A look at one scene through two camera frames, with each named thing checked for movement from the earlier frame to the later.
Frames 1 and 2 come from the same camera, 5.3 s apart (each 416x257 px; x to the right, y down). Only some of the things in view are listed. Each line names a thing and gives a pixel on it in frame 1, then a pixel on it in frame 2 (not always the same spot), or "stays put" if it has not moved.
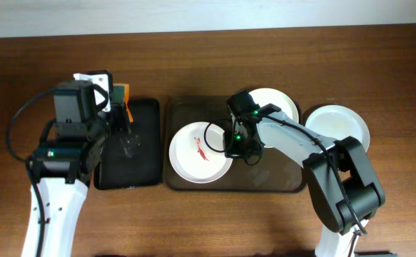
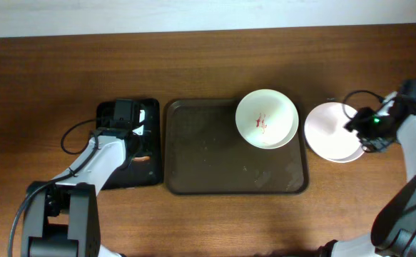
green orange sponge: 120,94 -> 142,158
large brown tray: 274,172 stays put
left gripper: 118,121 -> 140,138
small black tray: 133,155 stays put
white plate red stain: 197,153 -> 326,135
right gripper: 243,141 -> 356,121
